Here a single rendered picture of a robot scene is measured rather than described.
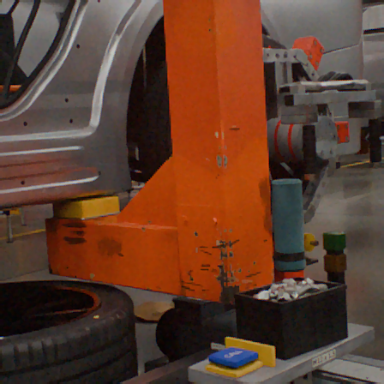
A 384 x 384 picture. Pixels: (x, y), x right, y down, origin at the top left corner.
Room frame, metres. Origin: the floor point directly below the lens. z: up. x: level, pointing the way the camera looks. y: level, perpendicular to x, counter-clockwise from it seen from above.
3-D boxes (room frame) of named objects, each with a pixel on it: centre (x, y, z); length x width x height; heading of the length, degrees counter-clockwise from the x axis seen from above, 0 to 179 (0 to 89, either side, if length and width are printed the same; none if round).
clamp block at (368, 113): (2.32, -0.54, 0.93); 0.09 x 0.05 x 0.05; 46
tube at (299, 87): (2.19, -0.29, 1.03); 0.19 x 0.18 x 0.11; 46
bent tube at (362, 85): (2.33, -0.43, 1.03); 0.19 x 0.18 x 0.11; 46
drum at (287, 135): (2.29, -0.33, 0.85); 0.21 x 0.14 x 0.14; 46
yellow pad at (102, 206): (2.12, 0.29, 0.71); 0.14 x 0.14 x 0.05; 46
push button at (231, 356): (1.44, -0.06, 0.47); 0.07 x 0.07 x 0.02; 46
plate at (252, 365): (1.44, -0.06, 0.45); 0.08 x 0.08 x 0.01; 46
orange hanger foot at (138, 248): (2.00, 0.17, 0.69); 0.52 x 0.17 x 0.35; 46
